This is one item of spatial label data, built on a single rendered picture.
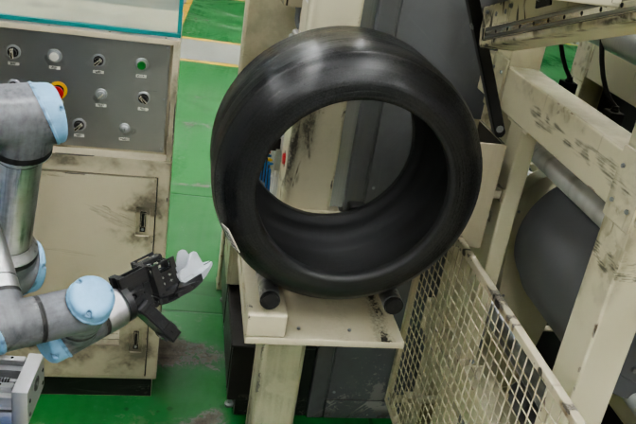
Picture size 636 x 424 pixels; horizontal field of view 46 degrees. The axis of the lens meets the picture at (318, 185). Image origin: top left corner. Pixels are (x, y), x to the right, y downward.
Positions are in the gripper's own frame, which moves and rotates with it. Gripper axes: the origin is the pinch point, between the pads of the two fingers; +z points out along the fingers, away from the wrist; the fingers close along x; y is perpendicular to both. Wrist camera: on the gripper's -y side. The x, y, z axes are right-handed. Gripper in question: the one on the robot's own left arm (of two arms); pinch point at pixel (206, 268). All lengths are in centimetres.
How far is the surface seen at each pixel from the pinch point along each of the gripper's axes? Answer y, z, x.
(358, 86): 28.8, 27.8, -24.3
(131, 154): 10, 36, 78
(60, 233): -8, 15, 95
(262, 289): -11.8, 13.9, 2.3
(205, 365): -81, 55, 102
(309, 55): 36.1, 25.2, -15.9
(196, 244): -64, 112, 174
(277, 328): -21.5, 14.2, 0.9
